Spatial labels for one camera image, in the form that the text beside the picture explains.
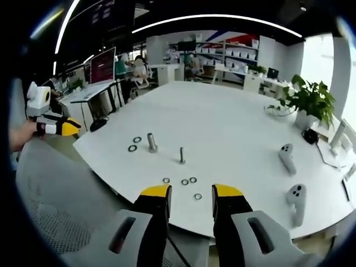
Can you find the dark laptop screen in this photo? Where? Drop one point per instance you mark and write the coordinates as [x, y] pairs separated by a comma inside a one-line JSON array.
[[272, 73]]

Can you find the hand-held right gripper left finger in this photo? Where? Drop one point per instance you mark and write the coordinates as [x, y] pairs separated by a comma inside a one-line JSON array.
[[151, 219]]

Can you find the small silver washer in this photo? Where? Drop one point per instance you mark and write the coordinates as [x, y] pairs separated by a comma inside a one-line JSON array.
[[193, 180], [185, 182], [197, 197], [166, 180]]

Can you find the black wall screen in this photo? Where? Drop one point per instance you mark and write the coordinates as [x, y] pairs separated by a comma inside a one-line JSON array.
[[186, 45]]

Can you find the white office desk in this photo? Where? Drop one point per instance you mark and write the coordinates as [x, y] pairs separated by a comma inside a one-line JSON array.
[[91, 93]]

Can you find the green potted plant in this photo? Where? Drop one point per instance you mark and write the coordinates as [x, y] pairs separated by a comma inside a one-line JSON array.
[[311, 103]]

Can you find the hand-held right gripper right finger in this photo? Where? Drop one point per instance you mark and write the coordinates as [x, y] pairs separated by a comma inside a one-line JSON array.
[[231, 219]]

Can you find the shelf with white bins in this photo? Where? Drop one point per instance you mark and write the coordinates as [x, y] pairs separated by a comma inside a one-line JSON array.
[[236, 51]]

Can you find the white office chair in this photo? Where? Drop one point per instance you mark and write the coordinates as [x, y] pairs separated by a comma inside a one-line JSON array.
[[144, 79]]

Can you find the person's left hand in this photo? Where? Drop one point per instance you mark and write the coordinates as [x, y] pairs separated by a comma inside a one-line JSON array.
[[23, 135]]

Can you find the small threaded steel stud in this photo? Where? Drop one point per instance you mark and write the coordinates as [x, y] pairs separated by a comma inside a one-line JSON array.
[[182, 156]]

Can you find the black power adapter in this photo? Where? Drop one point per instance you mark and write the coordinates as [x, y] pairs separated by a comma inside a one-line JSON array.
[[310, 136]]

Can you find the large computer monitor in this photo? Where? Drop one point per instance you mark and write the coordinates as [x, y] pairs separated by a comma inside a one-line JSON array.
[[103, 65]]

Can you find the white handheld controller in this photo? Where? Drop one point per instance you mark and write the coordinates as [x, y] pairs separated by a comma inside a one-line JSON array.
[[297, 201], [287, 160]]

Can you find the grey mesh office chair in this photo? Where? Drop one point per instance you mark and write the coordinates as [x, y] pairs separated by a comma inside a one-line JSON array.
[[61, 200]]

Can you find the large threaded steel stud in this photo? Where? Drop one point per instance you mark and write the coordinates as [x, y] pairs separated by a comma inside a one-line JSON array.
[[152, 144]]

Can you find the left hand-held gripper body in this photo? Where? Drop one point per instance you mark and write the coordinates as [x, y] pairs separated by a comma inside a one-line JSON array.
[[37, 101]]

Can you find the small green plant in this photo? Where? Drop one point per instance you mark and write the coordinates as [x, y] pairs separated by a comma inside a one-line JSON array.
[[258, 69]]

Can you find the white desk stand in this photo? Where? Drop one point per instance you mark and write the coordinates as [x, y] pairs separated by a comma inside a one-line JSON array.
[[338, 136]]

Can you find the large dark washer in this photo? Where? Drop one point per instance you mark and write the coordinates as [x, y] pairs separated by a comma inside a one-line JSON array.
[[137, 139], [132, 148]]

